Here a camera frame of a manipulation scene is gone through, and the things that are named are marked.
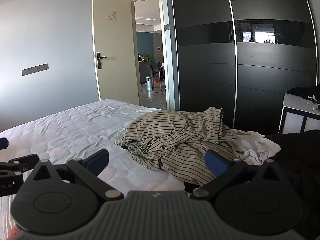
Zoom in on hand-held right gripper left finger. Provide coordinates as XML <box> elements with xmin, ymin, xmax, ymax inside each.
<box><xmin>32</xmin><ymin>149</ymin><xmax>124</xmax><ymax>202</ymax></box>

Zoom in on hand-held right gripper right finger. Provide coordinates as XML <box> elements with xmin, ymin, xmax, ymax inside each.
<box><xmin>191</xmin><ymin>149</ymin><xmax>288</xmax><ymax>202</ymax></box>

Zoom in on beige striped pants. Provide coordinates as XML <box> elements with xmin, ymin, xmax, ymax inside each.
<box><xmin>115</xmin><ymin>107</ymin><xmax>240</xmax><ymax>187</ymax></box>

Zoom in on bed with pink dotted sheet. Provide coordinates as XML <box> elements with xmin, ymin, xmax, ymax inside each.
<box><xmin>0</xmin><ymin>99</ymin><xmax>282</xmax><ymax>240</ymax></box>

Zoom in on white crumpled garment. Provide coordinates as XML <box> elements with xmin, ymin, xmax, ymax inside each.
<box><xmin>231</xmin><ymin>130</ymin><xmax>282</xmax><ymax>167</ymax></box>

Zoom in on dark cloth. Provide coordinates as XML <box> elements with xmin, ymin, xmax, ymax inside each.
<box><xmin>264</xmin><ymin>129</ymin><xmax>320</xmax><ymax>240</ymax></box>

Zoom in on white cabinet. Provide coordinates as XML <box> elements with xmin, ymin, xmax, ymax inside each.
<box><xmin>279</xmin><ymin>92</ymin><xmax>320</xmax><ymax>134</ymax></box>

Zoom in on black sliding door wardrobe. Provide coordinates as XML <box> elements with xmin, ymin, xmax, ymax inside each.
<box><xmin>165</xmin><ymin>0</ymin><xmax>318</xmax><ymax>136</ymax></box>

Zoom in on cream door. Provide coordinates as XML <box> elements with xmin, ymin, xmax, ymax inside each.
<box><xmin>92</xmin><ymin>0</ymin><xmax>140</xmax><ymax>105</ymax></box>

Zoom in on black chair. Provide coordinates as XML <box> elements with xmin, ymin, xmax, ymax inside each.
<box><xmin>150</xmin><ymin>64</ymin><xmax>163</xmax><ymax>90</ymax></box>

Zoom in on black cloth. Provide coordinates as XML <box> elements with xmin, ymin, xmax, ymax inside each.
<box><xmin>286</xmin><ymin>86</ymin><xmax>320</xmax><ymax>101</ymax></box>

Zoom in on grey wall switch panel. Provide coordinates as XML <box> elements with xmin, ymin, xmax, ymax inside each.
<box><xmin>22</xmin><ymin>63</ymin><xmax>49</xmax><ymax>76</ymax></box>

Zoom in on black door handle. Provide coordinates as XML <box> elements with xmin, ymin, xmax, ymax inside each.
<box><xmin>96</xmin><ymin>52</ymin><xmax>107</xmax><ymax>70</ymax></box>

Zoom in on grey door frame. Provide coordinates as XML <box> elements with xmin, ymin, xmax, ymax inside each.
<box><xmin>128</xmin><ymin>0</ymin><xmax>179</xmax><ymax>110</ymax></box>

